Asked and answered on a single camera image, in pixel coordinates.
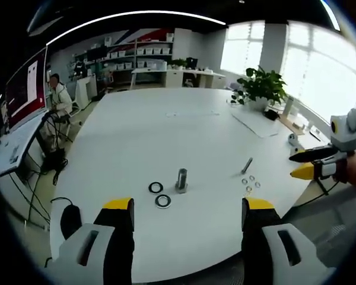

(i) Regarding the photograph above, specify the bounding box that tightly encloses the loose metal bolt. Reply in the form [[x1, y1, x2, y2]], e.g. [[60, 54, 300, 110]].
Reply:
[[240, 157, 254, 175]]

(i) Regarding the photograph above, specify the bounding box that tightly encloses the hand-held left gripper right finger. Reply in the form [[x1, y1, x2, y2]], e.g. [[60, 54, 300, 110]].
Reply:
[[240, 197, 336, 285]]

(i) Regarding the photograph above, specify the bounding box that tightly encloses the white cylinder bottle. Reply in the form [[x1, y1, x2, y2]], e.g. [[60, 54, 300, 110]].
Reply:
[[282, 96, 295, 117]]

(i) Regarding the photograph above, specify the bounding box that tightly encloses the metal threaded stud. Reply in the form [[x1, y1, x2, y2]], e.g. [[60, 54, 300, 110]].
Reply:
[[174, 167, 189, 194]]

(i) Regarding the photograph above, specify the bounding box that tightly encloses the white side desk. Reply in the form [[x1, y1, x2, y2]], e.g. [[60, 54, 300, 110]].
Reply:
[[0, 112, 50, 179]]

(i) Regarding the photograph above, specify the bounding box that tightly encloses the bundle of black cables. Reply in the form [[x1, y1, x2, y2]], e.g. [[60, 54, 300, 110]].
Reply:
[[8, 112, 75, 229]]

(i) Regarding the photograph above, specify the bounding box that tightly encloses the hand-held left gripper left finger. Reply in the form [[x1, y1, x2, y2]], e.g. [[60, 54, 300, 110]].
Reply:
[[45, 196, 135, 285]]

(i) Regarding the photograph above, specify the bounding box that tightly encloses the white low cabinet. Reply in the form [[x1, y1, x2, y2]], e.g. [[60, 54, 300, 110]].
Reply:
[[131, 67, 227, 90]]

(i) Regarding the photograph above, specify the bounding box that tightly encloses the green potted plant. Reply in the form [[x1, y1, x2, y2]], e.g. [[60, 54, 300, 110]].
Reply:
[[230, 65, 289, 113]]

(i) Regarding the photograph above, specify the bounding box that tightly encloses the black computer mouse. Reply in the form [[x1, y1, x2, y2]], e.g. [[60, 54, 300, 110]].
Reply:
[[60, 204, 81, 240]]

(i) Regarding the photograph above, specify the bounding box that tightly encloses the wooden board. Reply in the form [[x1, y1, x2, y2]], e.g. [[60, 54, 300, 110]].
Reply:
[[278, 116, 306, 136]]

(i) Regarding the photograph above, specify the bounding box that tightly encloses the black washer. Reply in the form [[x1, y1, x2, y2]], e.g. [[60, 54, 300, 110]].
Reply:
[[148, 181, 164, 194]]

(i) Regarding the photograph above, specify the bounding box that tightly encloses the small black object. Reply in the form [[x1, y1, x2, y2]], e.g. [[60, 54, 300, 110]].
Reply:
[[264, 109, 281, 121]]

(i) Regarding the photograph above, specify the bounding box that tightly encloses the small white device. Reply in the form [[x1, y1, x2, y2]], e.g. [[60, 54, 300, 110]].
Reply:
[[287, 133, 301, 148]]

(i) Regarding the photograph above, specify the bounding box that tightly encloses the white storage shelf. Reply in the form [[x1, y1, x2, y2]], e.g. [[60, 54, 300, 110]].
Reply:
[[72, 28, 176, 78]]

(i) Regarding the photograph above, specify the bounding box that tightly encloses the white paper sheet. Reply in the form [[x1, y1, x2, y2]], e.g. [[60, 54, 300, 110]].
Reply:
[[231, 110, 282, 139]]

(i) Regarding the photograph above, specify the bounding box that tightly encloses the black mouse cable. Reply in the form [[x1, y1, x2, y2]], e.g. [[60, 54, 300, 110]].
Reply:
[[50, 196, 75, 208]]

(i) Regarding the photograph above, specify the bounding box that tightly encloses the large red display screen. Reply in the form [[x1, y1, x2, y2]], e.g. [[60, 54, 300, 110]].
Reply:
[[3, 48, 49, 132]]

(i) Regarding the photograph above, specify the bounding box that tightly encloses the silver washer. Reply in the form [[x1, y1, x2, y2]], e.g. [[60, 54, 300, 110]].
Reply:
[[155, 194, 172, 209]]

